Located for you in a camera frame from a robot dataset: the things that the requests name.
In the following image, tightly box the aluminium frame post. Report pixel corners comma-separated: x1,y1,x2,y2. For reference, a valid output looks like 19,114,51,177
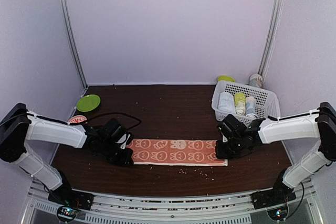
60,0,88,89
258,0,284,80

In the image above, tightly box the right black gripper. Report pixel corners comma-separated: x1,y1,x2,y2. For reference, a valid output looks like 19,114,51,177
215,136,244,159

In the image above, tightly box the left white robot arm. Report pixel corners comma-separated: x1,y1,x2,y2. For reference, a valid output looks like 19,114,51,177
1,103,133,205

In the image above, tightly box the front metal rail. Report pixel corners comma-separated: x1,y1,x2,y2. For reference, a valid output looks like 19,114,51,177
20,191,323,224

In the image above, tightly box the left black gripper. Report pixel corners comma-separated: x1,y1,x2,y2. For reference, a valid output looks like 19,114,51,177
100,138,133,166

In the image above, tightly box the green rolled towel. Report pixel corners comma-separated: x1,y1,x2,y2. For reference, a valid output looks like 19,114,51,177
234,92,246,115

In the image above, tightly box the white rolled towel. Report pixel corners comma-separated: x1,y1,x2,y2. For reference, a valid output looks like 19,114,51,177
217,92,235,113

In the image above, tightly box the blue polka dot towel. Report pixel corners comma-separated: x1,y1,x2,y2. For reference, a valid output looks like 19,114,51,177
245,96,257,119

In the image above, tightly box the left aluminium frame post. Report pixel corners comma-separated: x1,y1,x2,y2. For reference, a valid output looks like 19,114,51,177
60,0,88,89

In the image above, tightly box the small green bowl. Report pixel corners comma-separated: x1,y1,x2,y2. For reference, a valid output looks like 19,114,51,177
217,75,236,82

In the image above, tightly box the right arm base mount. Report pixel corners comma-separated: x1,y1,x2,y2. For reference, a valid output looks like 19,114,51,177
251,177,296,221

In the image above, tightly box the white plastic basket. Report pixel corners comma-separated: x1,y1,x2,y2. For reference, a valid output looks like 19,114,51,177
211,81,281,122

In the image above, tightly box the orange patterned towel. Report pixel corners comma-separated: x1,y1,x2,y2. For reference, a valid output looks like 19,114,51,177
127,139,228,167

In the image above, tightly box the green plate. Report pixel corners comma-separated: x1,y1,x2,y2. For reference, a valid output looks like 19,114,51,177
76,94,101,112

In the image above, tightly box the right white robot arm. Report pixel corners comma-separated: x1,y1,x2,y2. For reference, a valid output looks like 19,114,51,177
215,102,335,204

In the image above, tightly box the right aluminium frame post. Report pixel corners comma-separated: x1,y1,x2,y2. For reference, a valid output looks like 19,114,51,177
258,0,284,80

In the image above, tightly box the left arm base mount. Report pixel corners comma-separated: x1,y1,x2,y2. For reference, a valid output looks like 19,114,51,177
44,184,94,223

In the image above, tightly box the patterned paper cup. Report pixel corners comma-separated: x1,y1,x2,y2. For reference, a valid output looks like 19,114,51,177
249,74,263,88

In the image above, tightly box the orange patterned bowl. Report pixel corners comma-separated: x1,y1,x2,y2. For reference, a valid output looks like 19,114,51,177
68,115,87,125

